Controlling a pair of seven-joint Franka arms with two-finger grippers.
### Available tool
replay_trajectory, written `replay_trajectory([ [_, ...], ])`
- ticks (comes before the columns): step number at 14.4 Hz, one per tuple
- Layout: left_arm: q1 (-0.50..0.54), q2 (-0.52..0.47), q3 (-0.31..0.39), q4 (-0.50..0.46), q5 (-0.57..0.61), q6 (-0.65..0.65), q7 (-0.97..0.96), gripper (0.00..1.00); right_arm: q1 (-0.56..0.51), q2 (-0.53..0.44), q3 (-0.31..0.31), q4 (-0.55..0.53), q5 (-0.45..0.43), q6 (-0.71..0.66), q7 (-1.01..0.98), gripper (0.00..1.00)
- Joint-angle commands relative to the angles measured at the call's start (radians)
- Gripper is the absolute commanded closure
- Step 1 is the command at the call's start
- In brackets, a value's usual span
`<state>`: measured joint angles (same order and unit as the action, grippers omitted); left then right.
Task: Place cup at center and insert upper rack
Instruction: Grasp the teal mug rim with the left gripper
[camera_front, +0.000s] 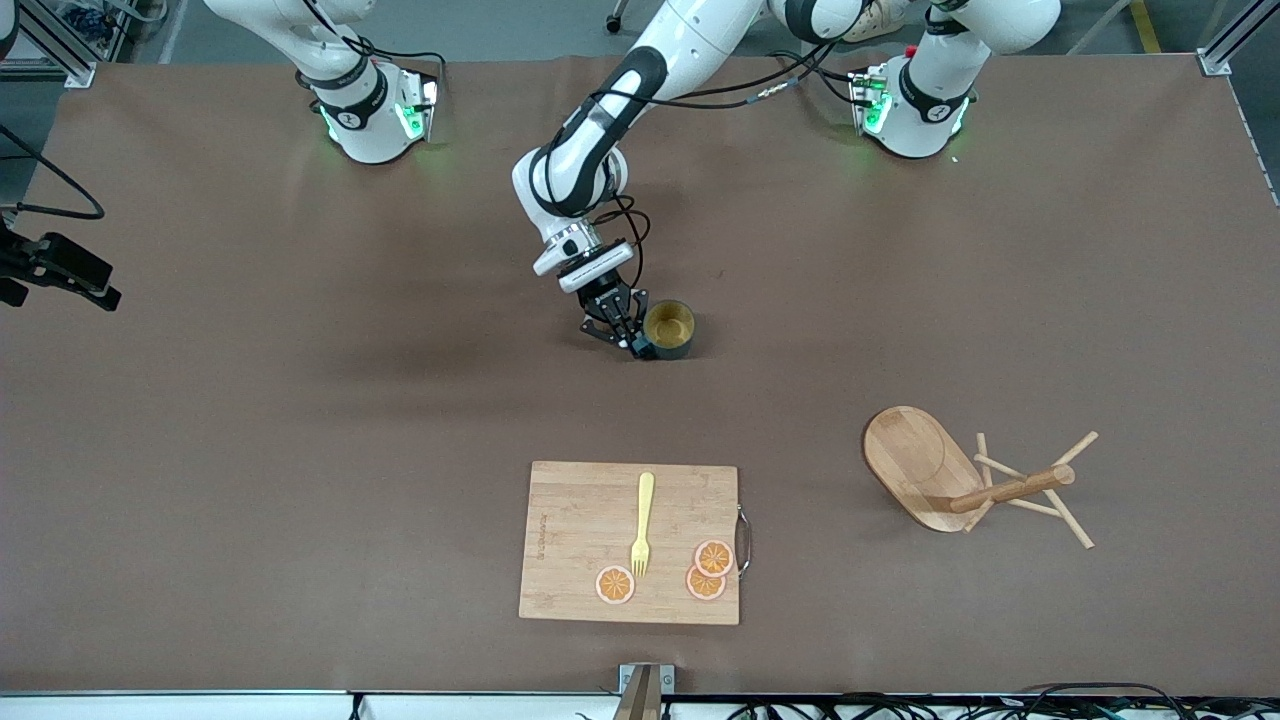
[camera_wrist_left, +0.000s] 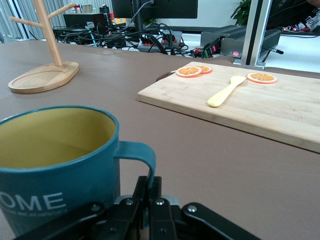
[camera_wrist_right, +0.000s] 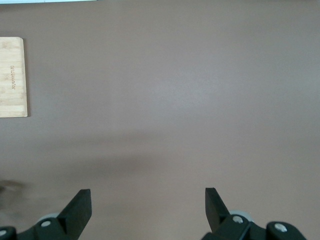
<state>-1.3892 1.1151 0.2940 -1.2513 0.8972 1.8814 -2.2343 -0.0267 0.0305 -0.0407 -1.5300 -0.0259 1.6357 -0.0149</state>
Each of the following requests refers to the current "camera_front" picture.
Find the dark teal mug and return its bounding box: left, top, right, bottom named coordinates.
left=632, top=299, right=696, bottom=361

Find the grey chair base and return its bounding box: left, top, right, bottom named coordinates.
left=605, top=0, right=661, bottom=36

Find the yellow plastic fork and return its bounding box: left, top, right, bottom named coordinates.
left=630, top=472, right=656, bottom=579

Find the beige slipper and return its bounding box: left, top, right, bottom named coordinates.
left=845, top=0, right=911, bottom=41

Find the blue wire bundle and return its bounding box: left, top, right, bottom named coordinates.
left=60, top=3, right=116, bottom=41

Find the black left arm base cable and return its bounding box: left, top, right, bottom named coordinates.
left=790, top=50, right=866, bottom=109

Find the black cable bundle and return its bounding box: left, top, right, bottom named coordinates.
left=728, top=682, right=1280, bottom=720

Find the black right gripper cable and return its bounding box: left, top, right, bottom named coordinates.
left=0, top=122, right=106, bottom=221

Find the black right arm base cable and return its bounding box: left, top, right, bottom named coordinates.
left=300, top=0, right=448, bottom=81

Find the black arm base cable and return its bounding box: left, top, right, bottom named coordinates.
left=790, top=50, right=866, bottom=109
left=300, top=0, right=448, bottom=81

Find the aluminium frame post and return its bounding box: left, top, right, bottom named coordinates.
left=0, top=0, right=98, bottom=89
left=1195, top=0, right=1280, bottom=76

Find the wooden mug tree rack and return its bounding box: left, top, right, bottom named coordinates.
left=863, top=405, right=1099, bottom=550

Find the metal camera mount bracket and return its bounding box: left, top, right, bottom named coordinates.
left=618, top=663, right=676, bottom=720

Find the bamboo cutting board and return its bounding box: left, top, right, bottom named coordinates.
left=518, top=460, right=753, bottom=627

